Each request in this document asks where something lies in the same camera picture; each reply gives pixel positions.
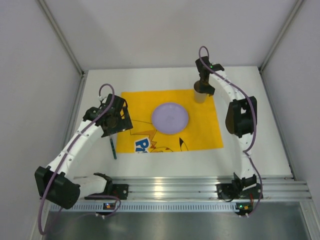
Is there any beige paper cup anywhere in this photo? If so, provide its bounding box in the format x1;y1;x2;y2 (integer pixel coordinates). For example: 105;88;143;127
194;90;207;104

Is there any fork with green handle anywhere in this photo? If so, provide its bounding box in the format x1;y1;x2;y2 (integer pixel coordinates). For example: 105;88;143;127
109;135;117;160

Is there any yellow Pikachu cloth placemat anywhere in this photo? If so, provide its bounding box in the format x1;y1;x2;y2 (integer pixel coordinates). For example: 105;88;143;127
116;89;224;153

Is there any lilac plastic plate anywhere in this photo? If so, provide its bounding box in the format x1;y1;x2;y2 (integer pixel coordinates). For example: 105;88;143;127
151;102;189;135

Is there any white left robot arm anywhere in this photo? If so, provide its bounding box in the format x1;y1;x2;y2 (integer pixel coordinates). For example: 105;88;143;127
34;94;133;209

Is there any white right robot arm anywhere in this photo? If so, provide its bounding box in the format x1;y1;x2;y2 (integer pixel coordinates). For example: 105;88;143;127
193;56;259;192

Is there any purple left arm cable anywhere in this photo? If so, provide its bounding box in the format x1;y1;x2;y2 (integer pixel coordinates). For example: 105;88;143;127
36;83;122;236

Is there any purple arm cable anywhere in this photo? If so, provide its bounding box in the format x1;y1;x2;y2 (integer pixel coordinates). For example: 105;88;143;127
36;83;122;236
198;46;263;217

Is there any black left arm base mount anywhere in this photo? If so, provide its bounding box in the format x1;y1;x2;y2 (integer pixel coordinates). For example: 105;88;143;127
84;184;129;200

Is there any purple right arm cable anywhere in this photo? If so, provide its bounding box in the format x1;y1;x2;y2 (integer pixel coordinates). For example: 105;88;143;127
198;46;263;217

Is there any grey slotted cable duct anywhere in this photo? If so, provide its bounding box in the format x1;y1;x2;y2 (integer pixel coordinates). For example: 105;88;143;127
67;201;253;214

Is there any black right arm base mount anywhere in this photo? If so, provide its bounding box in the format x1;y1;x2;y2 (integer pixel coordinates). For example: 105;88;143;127
216;183;262;202

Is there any right aluminium corner post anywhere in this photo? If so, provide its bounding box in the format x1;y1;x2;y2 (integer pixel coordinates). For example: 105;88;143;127
258;0;306;74

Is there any aluminium corner post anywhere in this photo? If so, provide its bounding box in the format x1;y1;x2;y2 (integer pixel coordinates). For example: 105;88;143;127
35;0;84;76
258;0;306;74

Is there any aluminium rail frame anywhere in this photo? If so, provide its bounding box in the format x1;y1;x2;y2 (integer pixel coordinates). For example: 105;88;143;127
39;176;312;202

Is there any left aluminium corner post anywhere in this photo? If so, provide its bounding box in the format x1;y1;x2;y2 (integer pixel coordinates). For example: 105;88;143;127
35;0;84;76

